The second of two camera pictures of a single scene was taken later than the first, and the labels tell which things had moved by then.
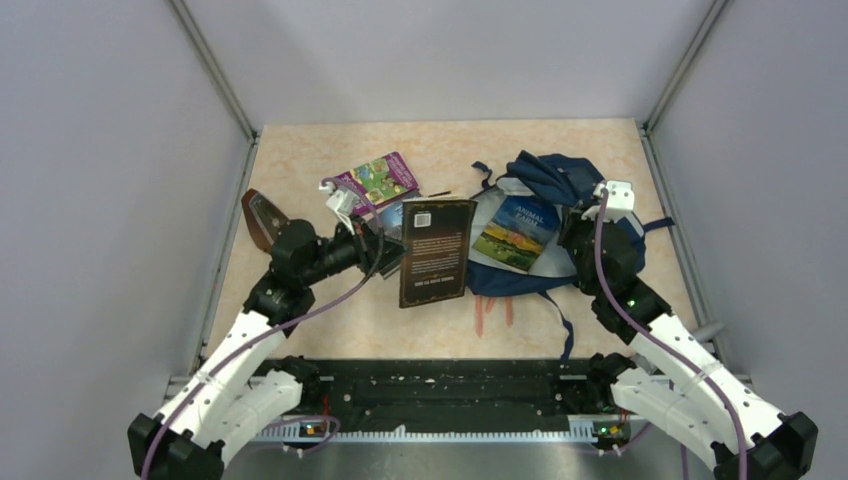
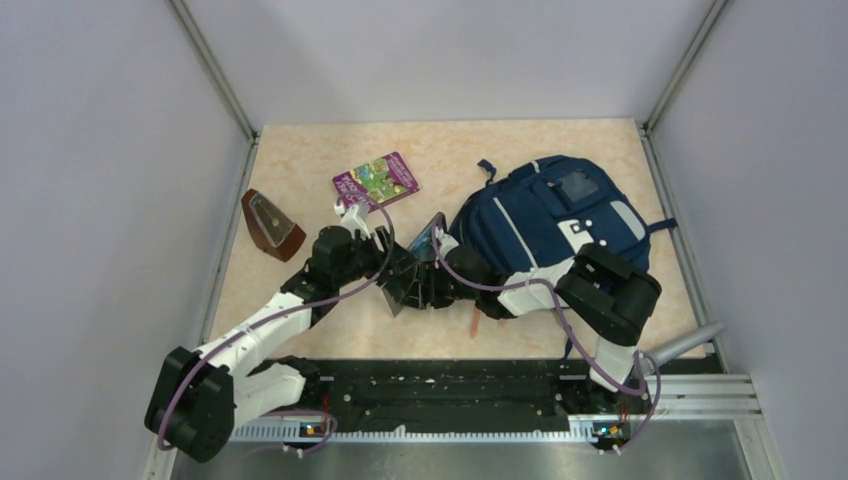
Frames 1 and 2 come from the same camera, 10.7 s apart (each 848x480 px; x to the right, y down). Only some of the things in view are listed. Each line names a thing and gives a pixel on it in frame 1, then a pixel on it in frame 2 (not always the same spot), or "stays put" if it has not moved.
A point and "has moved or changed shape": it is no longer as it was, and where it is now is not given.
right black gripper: [573, 221] → [425, 288]
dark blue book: [392, 220] → [422, 248]
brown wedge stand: [263, 216] stays put
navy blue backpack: [546, 179] has moved or changed shape
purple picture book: [380, 181] stays put
